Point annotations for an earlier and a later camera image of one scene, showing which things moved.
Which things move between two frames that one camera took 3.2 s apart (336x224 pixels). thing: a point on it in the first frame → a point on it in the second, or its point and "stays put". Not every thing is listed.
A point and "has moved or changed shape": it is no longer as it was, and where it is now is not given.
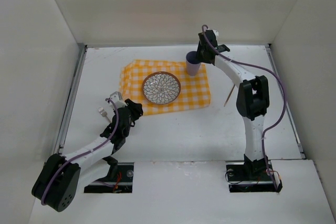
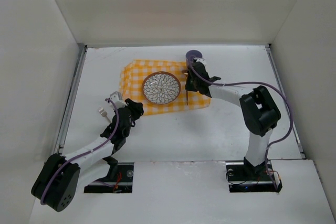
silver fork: x=104 y=113 stays put
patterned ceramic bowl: x=161 y=87 stays put
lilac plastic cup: x=192 y=64 stays put
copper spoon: x=229 y=95 has moved or changed shape
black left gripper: x=133 y=108 stays put
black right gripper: x=203 y=54 → x=190 y=83
